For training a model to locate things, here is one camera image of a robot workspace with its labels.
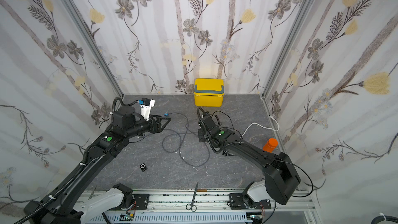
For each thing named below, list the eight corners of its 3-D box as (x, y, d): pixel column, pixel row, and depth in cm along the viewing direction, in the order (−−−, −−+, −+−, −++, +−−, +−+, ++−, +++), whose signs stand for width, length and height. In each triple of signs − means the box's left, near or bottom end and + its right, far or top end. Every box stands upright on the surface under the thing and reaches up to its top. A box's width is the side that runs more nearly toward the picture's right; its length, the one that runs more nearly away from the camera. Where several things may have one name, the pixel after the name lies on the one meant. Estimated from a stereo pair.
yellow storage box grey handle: (194, 108, 116) (194, 93, 103) (195, 91, 127) (194, 76, 115) (223, 108, 116) (225, 93, 104) (221, 91, 127) (223, 76, 115)
